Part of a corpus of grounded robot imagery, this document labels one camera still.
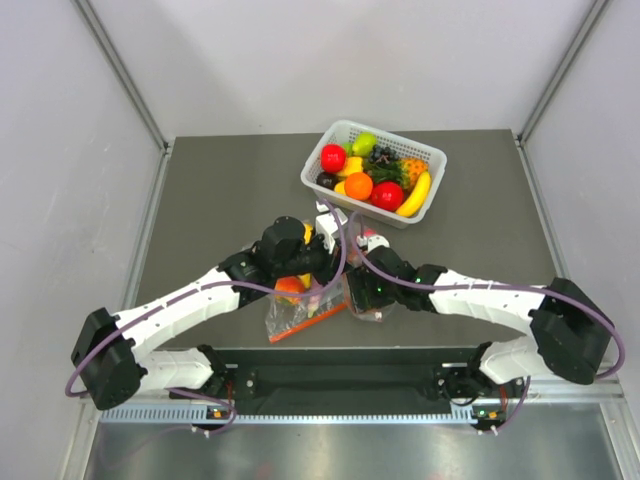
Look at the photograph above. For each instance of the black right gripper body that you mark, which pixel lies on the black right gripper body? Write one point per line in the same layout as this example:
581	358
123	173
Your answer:
379	294

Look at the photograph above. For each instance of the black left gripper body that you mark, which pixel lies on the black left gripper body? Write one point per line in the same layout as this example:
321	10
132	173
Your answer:
312	258

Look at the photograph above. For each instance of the green fake pear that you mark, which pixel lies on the green fake pear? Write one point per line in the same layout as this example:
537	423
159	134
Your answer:
364	144

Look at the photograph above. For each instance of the purple fake grapes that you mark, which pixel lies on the purple fake grapes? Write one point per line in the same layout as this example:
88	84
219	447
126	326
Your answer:
383	156

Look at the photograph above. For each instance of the clear zip bag orange seal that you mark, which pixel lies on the clear zip bag orange seal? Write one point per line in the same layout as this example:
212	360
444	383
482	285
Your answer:
354	261

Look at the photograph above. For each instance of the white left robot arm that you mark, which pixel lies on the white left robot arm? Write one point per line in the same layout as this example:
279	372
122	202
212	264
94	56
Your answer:
117	356

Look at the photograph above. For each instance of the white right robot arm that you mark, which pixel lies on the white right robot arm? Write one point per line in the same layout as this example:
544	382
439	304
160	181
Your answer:
561	330

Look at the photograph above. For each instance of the red yellow fake peach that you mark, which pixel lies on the red yellow fake peach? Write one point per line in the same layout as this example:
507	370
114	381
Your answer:
293	286

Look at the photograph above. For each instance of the yellow fake lemon in bag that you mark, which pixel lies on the yellow fake lemon in bag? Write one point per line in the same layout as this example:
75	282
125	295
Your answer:
308	233

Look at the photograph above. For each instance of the purple fake eggplant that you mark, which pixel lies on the purple fake eggplant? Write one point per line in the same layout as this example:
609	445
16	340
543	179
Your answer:
313	305

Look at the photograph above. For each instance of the yellow fake lemon in basket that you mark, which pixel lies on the yellow fake lemon in basket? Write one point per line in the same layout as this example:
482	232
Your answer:
340	188

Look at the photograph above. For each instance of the dark fake plum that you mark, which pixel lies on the dark fake plum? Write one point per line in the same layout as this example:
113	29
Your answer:
327	180

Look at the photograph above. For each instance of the orange fake orange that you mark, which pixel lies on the orange fake orange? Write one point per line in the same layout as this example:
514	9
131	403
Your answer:
358	186

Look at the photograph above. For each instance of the red fake tomato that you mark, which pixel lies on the red fake tomato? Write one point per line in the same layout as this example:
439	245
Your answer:
387	196

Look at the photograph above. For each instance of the yellow fake banana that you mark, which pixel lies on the yellow fake banana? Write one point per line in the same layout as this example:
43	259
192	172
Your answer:
417	197

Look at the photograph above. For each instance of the red fake apple in basket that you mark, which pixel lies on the red fake apple in basket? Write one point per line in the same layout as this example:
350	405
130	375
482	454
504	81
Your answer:
333	158

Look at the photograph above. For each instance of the yellow fake bell pepper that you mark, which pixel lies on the yellow fake bell pepper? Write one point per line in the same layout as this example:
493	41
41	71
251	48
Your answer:
352	165

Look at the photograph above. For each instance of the green fake custard apple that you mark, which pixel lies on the green fake custard apple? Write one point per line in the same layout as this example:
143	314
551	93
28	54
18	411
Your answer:
348	148

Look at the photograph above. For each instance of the fake pineapple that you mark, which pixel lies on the fake pineapple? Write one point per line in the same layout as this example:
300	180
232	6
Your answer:
404	172

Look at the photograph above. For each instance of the white plastic basket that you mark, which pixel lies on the white plastic basket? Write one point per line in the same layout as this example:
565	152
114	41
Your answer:
344	131

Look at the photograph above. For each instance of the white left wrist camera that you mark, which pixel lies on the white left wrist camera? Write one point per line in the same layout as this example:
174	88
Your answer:
326	225

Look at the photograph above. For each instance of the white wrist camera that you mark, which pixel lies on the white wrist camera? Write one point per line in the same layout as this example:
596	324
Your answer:
326	225
370	240

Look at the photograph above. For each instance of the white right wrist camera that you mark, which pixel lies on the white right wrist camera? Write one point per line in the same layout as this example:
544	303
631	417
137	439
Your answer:
370	240

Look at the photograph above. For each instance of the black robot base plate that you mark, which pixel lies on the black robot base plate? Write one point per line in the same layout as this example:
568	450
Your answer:
437	373

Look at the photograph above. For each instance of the aluminium frame post left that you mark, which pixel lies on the aluminium frame post left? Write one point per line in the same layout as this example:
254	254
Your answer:
99	33

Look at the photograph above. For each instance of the aluminium frame post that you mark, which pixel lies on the aluminium frame post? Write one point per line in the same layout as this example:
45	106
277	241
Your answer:
586	28
99	33

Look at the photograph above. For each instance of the aluminium frame post right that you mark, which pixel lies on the aluminium frame post right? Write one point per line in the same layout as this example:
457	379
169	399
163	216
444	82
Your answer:
586	28

